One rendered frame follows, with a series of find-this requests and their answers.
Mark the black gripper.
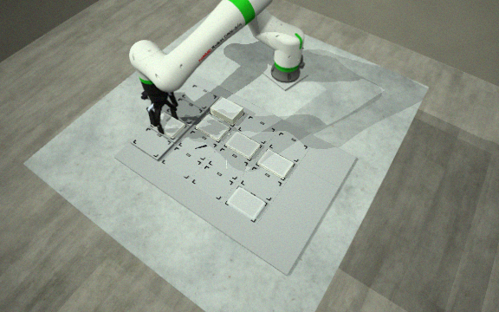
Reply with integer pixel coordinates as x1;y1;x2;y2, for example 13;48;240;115
146;92;178;134

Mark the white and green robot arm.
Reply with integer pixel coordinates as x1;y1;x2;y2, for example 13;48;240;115
129;0;305;100

